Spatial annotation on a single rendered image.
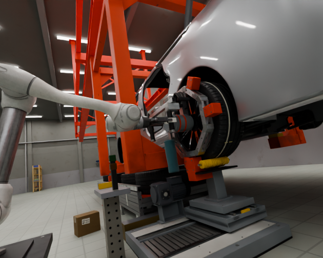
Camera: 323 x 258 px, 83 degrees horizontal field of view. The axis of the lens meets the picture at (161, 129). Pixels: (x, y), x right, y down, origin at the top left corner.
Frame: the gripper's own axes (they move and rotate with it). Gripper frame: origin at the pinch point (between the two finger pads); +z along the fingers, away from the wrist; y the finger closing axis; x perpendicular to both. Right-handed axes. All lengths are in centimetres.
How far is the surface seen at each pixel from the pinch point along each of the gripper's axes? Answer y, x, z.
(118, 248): -30, -75, -37
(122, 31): -60, 117, -5
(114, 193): -10, -39, -39
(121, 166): -253, -20, 23
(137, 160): -59, -21, -7
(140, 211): -70, -66, -7
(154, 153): -60, -16, 11
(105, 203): -30, -47, -42
